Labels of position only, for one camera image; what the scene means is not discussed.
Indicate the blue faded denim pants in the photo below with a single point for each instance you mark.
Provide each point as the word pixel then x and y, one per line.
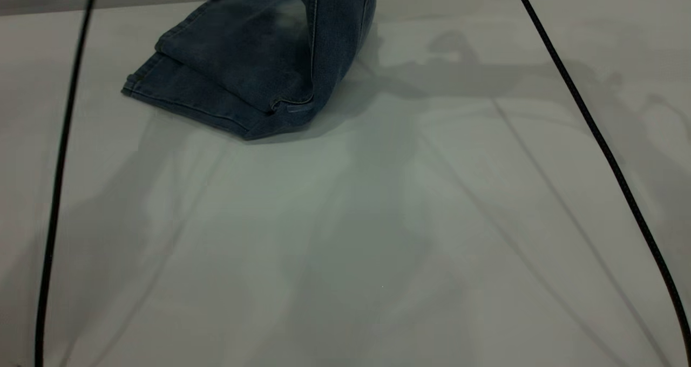
pixel 253 59

